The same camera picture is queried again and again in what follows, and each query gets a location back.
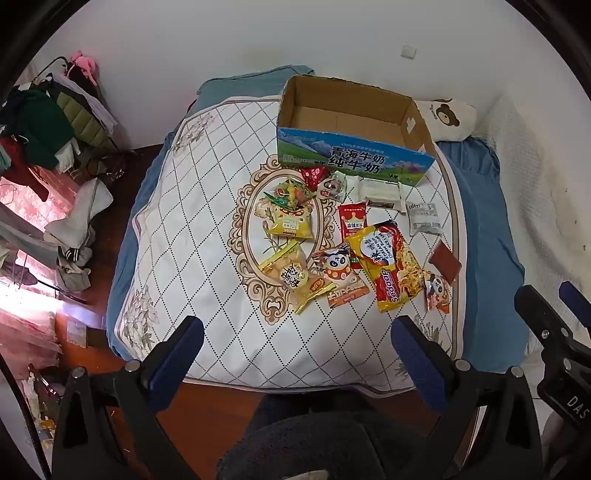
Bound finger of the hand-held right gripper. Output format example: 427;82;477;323
558;281;591;320
514;285;583;352

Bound blue bed sheet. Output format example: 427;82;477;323
107;65;527;374

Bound clear snack packet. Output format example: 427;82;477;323
318;171;348;204

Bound blue printed cardboard box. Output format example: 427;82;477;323
276;75;436;186

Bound clear yellow-top snack bag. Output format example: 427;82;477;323
259;240;309;296

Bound white hanging cloth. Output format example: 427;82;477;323
44;178;114;250

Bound pink floral cloth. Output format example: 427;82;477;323
0;134;79;361

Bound colourful candy bag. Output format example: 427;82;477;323
263;178;315;210

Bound red stick snack packet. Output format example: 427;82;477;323
338;203;370;269

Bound large panda snack packet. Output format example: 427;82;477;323
310;244;370;309

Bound yellow chips bag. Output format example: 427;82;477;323
268;203;315;241

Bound grey striped socks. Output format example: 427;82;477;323
55;247;93;291

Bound brown snack packet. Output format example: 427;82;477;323
427;240;462;284

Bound small panda snack packet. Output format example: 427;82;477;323
422;272;452;315

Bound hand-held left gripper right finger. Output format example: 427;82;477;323
390;316;543;480

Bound pink plush toy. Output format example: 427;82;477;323
65;50;100;86

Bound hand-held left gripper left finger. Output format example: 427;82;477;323
51;316;206;480

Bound bear print pillow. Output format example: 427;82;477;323
413;98;478;143

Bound small orange snack packet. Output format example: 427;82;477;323
294;277;338;315

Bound olive quilted jacket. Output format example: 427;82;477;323
55;90;105;148

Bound person's dark trousers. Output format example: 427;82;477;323
217;392;476;480

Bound dark green garment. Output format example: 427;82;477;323
0;88;77;169

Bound yellow red noodle packet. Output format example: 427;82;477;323
347;220;426;313

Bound white quilted bed cover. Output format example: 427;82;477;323
107;95;467;398

